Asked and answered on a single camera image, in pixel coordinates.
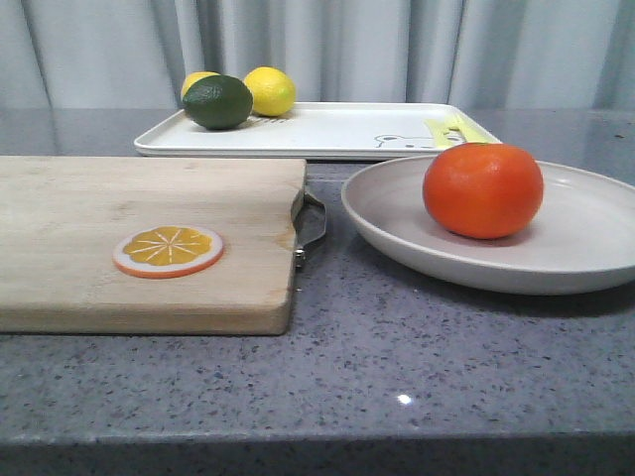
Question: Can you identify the yellow lemon right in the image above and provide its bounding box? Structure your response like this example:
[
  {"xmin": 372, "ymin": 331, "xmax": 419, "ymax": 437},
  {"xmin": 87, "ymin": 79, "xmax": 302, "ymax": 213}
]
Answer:
[{"xmin": 244, "ymin": 66, "xmax": 296, "ymax": 117}]

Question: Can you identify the yellow lemon left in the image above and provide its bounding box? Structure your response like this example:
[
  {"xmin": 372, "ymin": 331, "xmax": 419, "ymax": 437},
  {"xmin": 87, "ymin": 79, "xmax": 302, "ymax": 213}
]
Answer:
[{"xmin": 181, "ymin": 70, "xmax": 218, "ymax": 98}]

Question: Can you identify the white rectangular tray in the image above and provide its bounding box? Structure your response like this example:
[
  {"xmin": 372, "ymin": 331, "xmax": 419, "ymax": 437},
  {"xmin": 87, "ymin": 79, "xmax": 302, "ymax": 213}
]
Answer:
[{"xmin": 134, "ymin": 102, "xmax": 498, "ymax": 162}]

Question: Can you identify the wooden cutting board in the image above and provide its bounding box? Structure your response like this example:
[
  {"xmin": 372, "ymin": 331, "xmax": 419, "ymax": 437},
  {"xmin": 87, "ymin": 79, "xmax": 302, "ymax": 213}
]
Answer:
[{"xmin": 1, "ymin": 156, "xmax": 307, "ymax": 335}]

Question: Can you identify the metal cutting board handle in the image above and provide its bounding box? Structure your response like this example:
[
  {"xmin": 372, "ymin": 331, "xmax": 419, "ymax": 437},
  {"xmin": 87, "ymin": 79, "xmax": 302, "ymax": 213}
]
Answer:
[{"xmin": 291, "ymin": 187, "xmax": 327, "ymax": 269}]

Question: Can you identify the green lime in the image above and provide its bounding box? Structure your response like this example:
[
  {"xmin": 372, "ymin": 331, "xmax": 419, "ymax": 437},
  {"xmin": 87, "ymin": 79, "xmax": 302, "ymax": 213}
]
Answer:
[{"xmin": 183, "ymin": 74, "xmax": 254, "ymax": 130}]

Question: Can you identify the grey curtain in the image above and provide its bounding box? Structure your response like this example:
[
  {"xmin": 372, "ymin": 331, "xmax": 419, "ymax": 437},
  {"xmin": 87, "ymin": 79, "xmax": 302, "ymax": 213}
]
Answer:
[{"xmin": 1, "ymin": 1, "xmax": 634, "ymax": 110}]

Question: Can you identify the orange mandarin fruit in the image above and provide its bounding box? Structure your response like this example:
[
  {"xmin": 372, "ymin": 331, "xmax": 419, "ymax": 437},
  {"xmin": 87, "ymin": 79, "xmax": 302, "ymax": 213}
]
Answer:
[{"xmin": 423, "ymin": 143, "xmax": 544, "ymax": 239}]

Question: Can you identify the beige round plate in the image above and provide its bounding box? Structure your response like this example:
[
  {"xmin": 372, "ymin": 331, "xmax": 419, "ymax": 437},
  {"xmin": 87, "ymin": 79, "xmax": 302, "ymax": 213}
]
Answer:
[{"xmin": 341, "ymin": 156, "xmax": 634, "ymax": 296}]

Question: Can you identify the yellow plastic fork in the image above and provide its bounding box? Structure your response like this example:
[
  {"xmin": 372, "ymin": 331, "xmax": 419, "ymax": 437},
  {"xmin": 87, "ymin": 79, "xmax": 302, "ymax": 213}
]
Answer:
[{"xmin": 445, "ymin": 113, "xmax": 498, "ymax": 144}]

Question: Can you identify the orange slice toy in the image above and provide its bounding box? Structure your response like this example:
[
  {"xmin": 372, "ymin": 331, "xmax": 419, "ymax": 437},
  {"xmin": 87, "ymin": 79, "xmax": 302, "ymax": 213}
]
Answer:
[{"xmin": 112, "ymin": 225, "xmax": 224, "ymax": 279}]

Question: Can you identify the yellow lemon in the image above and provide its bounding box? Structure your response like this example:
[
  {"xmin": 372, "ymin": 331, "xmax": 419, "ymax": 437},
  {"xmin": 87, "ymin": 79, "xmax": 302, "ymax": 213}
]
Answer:
[
  {"xmin": 181, "ymin": 70, "xmax": 218, "ymax": 98},
  {"xmin": 244, "ymin": 66, "xmax": 296, "ymax": 117}
]

